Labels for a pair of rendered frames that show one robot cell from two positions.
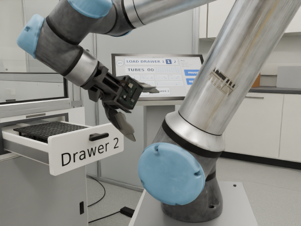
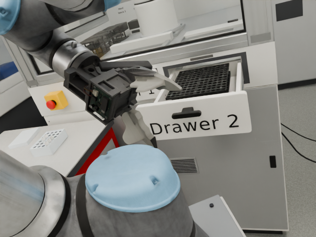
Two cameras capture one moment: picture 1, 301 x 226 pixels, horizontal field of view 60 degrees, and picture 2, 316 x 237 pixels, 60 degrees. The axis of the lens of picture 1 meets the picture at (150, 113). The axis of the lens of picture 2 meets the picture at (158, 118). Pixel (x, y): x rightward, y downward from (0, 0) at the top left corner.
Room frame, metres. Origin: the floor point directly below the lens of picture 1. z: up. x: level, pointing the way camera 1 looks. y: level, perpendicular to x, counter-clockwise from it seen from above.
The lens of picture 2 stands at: (0.58, -0.41, 1.21)
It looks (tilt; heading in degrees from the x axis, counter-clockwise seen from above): 26 degrees down; 77
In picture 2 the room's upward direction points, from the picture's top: 17 degrees counter-clockwise
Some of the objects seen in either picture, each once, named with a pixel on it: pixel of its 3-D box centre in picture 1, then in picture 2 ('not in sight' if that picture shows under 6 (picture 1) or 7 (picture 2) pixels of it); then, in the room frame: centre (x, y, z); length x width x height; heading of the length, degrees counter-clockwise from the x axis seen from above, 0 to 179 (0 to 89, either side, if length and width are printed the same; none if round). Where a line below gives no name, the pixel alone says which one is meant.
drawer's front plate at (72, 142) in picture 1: (91, 145); (191, 118); (0.80, 0.19, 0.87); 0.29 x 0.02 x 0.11; 144
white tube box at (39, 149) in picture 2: not in sight; (49, 142); (0.38, 0.62, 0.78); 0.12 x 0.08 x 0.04; 59
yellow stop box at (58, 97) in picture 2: not in sight; (55, 100); (0.45, 0.80, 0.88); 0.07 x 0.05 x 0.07; 144
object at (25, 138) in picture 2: not in sight; (25, 137); (0.26, 0.80, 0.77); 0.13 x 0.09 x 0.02; 67
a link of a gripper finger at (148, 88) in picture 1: (148, 88); (151, 86); (0.68, 0.01, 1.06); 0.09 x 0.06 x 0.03; 126
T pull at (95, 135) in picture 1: (96, 136); (186, 112); (0.79, 0.17, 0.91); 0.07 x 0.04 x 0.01; 144
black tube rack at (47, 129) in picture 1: (53, 136); (201, 88); (0.92, 0.35, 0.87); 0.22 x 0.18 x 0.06; 54
